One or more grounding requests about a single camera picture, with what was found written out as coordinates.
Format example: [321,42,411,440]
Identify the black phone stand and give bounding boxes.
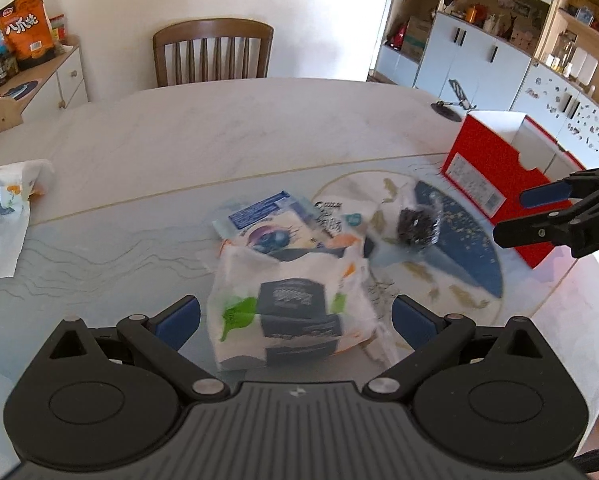
[431,79,476,122]

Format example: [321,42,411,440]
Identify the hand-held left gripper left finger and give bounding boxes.
[27,295,230,402]

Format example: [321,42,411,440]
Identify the clear bag dark snacks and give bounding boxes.
[379,180,447,256]

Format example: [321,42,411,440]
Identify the blue wet wipes packet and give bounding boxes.
[214,191,307,233]

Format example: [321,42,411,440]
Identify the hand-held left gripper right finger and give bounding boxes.
[362,294,563,401]

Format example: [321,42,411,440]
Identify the red cardboard shoe box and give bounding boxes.
[439,110,587,268]

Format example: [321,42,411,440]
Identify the floral print tissue pack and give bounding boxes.
[0,159,55,211]

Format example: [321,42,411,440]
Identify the white containers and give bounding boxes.
[569,52,599,83]

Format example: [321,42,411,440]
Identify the white wooden sideboard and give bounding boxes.
[0,35,89,142]

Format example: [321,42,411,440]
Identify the white green tissue pack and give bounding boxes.
[207,247,380,372]

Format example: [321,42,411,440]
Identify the glass jar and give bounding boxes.
[554,32,577,73]

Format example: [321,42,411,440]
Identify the white wooden wall cabinet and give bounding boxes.
[369,0,599,111]

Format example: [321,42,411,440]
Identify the blue-topped snack packet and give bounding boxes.
[218,207,320,262]

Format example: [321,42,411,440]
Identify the brown cardboard box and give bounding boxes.
[402,16,433,61]

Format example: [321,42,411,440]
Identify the wooden slat-back chair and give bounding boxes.
[152,18,275,88]

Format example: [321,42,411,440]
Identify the white marble desktop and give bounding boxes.
[0,76,599,441]

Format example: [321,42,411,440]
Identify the blue round pad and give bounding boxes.
[2,79,40,101]

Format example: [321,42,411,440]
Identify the white orange sausage packet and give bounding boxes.
[312,200,366,258]

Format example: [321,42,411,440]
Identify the orange snack bag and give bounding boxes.
[0,0,56,71]

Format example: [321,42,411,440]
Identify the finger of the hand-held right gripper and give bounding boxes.
[493,205,586,250]
[519,164,599,209]

